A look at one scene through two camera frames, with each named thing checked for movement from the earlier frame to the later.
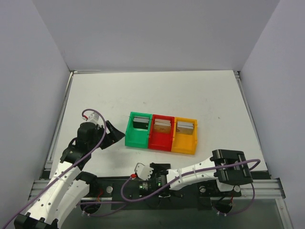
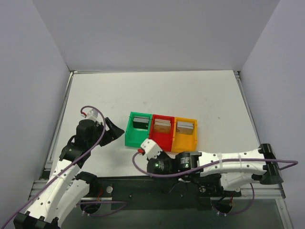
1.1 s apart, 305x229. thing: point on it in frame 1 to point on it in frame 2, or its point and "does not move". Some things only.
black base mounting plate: x=133 y=193 does not move
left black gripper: x=106 y=135 does not move
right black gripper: x=159 y=166 to x=161 y=156
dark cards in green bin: x=140 y=122 does not move
